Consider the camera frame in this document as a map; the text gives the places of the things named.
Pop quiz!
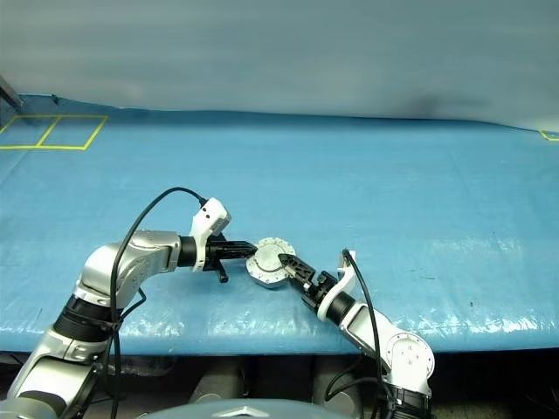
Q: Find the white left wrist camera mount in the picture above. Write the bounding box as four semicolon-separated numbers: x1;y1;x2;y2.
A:
190;197;231;272

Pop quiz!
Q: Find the grey metal frame bar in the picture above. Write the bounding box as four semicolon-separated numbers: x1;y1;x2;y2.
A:
0;73;24;108

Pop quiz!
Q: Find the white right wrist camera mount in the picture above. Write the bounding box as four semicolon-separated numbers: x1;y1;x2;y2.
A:
316;249;359;322

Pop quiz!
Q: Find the grey robot torso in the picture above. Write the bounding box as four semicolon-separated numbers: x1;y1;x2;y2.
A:
148;399;324;419

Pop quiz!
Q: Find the round motor housing base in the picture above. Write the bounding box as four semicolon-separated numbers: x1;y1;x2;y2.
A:
245;260;297;290

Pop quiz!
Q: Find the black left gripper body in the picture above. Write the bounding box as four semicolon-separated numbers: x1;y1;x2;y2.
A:
204;232;231;283

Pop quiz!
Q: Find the round hinged housing lid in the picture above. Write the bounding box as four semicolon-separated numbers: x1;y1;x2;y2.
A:
246;237;298;281

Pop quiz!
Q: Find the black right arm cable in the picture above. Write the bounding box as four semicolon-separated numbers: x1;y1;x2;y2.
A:
325;247;394;419

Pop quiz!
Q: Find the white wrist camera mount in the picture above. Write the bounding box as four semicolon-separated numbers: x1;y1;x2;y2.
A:
190;197;231;272
316;249;359;322

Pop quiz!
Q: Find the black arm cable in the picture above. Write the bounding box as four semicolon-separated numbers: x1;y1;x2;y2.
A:
325;247;394;419
102;186;210;419

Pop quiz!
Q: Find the yellow tape double square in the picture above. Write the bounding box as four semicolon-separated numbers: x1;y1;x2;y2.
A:
0;114;109;151

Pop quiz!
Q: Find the blue table cover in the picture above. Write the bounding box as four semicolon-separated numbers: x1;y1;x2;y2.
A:
0;91;559;355

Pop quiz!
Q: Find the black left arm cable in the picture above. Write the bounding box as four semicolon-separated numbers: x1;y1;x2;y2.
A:
102;186;210;419

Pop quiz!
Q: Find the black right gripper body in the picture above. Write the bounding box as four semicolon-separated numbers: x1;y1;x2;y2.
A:
300;271;338;313

